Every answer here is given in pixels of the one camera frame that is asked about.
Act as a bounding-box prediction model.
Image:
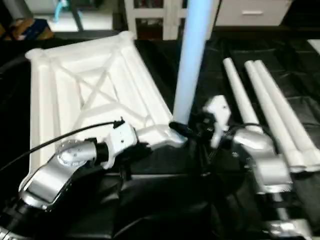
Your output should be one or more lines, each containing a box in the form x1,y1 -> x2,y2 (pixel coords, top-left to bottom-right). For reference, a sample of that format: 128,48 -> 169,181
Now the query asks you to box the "white glass door cabinet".
124,0 -> 191,40

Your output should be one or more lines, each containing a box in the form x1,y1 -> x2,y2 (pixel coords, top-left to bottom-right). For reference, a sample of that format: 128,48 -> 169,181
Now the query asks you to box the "black work mat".
0,32 -> 320,240

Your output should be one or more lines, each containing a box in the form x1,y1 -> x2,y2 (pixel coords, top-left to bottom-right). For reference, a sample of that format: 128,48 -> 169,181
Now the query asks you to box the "turquoise plastic stool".
54,0 -> 69,22

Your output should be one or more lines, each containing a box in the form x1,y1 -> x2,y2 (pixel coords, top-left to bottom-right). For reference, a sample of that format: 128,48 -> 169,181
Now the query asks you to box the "blue box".
10,19 -> 53,41

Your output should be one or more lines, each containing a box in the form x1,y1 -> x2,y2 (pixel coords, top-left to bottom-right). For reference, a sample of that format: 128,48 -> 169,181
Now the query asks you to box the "white plastic table leg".
244,61 -> 307,173
222,57 -> 263,133
172,0 -> 215,126
255,60 -> 320,168

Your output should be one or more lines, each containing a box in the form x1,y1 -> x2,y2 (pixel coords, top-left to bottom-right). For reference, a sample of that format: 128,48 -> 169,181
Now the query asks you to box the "white plastic table top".
25,31 -> 188,173

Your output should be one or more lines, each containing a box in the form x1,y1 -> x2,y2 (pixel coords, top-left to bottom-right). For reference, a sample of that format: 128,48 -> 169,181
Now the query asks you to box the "grey metal pole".
70,0 -> 86,32

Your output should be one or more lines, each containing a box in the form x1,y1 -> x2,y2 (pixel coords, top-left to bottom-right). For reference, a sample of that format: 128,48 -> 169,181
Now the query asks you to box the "white drawer unit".
215,0 -> 293,27

